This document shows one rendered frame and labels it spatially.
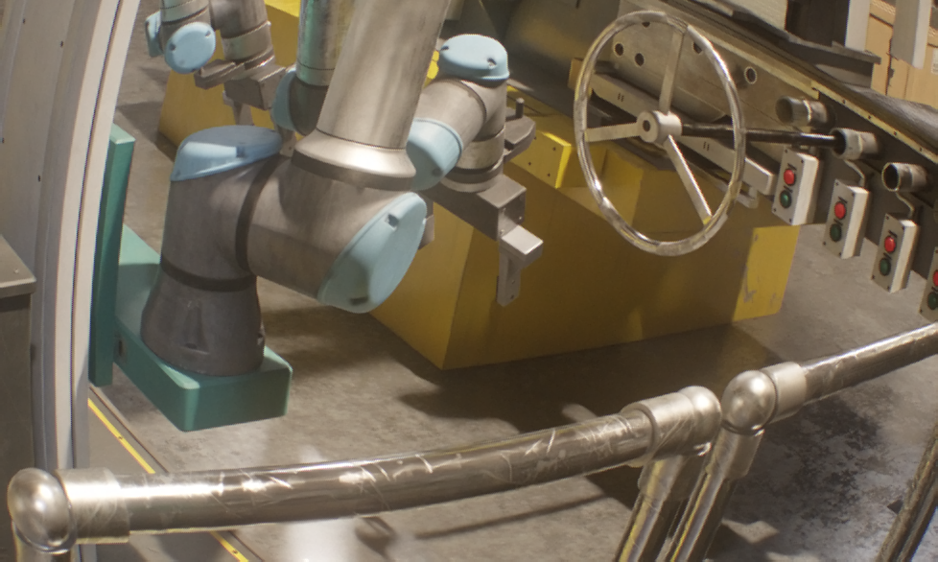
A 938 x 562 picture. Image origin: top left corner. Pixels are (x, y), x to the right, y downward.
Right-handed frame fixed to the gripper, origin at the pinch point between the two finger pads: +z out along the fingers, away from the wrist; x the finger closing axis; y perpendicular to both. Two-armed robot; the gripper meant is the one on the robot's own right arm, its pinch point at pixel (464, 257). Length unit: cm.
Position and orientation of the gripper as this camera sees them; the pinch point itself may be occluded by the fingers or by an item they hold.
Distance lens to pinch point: 177.6
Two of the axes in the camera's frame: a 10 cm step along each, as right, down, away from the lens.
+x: 7.3, 4.9, -4.8
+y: -6.8, 4.9, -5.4
